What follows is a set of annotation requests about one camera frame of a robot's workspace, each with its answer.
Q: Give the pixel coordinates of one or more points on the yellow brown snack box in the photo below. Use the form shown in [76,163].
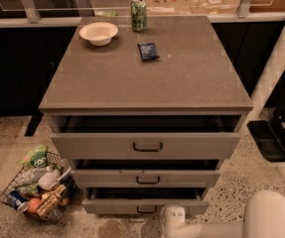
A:
[51,202]

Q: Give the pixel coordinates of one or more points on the white bowl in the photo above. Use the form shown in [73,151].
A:
[98,34]

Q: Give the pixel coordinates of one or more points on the orange fruit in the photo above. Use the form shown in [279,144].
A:
[33,204]

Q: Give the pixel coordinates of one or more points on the green soda can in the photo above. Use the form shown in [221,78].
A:
[138,15]

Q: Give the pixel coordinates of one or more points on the white plastic bottle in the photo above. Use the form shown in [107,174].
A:
[49,179]

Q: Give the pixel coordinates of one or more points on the grey bottom drawer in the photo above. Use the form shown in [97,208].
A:
[145,200]

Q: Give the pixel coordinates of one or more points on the grey middle drawer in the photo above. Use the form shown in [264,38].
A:
[142,173]

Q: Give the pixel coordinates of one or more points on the green chip bag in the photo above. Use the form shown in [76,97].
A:
[36,158]

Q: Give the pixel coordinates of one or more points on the black floor tray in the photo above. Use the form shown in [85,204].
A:
[269,137]

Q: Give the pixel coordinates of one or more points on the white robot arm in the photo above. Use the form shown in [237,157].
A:
[263,217]

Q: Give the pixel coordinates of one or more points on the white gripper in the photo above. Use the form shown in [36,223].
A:
[172,218]

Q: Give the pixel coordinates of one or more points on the grey top drawer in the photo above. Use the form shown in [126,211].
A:
[176,137]

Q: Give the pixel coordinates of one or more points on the blue soda can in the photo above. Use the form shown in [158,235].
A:
[17,201]

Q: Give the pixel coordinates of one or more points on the clear water bottle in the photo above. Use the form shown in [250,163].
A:
[33,175]

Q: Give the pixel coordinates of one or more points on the dark blue snack packet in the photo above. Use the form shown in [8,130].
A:
[147,51]

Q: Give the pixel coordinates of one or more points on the grey drawer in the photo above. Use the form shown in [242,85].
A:
[145,200]
[142,173]
[176,137]

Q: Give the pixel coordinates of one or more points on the grey drawer cabinet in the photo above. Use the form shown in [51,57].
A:
[192,76]

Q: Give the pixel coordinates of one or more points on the wire basket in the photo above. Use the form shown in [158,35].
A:
[32,190]

